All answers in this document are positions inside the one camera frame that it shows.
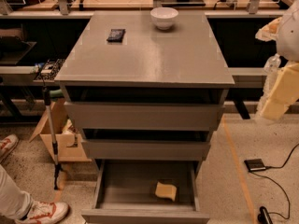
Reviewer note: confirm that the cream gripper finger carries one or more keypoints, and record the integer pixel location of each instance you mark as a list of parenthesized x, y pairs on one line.
[(269, 31), (284, 93)]

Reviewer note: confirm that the yellow sponge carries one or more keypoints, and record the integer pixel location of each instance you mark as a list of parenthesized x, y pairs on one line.
[(167, 191)]

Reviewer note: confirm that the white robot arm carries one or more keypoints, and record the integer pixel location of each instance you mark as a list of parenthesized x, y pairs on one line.
[(287, 45)]

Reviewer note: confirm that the grey drawer cabinet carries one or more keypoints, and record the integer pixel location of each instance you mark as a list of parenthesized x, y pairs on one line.
[(180, 66)]

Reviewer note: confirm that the grey open bottom drawer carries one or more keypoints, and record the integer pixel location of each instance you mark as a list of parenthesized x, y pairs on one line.
[(125, 194)]

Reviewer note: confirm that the grey middle drawer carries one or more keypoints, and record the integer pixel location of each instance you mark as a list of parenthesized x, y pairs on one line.
[(145, 150)]

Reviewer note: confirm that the grey top drawer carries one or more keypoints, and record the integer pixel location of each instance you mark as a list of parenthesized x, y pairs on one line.
[(167, 117)]

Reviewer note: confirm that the clear sanitizer bottle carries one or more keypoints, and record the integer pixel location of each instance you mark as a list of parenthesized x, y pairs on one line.
[(272, 63)]

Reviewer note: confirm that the black foot pedal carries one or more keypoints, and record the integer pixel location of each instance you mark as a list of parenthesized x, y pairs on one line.
[(255, 165)]

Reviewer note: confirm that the white bowl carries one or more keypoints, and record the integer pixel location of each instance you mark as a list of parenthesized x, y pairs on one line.
[(163, 17)]

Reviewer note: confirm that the black device on floor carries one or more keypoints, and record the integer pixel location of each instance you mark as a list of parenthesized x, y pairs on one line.
[(264, 217)]

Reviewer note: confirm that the dark blue packet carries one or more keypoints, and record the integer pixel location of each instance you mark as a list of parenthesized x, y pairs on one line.
[(116, 35)]

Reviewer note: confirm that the cardboard box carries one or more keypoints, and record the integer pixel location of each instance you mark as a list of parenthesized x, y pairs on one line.
[(69, 141)]

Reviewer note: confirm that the patterned tray on shelf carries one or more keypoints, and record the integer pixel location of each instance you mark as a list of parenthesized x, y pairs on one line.
[(49, 69)]

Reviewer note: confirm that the grey grabber pole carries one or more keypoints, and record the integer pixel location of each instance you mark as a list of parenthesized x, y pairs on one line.
[(57, 165)]

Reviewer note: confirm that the white red right sneaker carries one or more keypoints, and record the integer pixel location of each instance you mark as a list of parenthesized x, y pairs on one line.
[(44, 213)]

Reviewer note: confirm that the white red sneaker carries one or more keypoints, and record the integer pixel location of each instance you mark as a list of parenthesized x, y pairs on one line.
[(7, 145), (44, 213)]

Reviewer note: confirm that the white red left sneaker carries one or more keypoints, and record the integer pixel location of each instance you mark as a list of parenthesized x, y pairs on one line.
[(7, 145)]

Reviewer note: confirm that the beige trouser leg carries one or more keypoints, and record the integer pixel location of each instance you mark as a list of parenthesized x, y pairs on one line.
[(14, 202)]

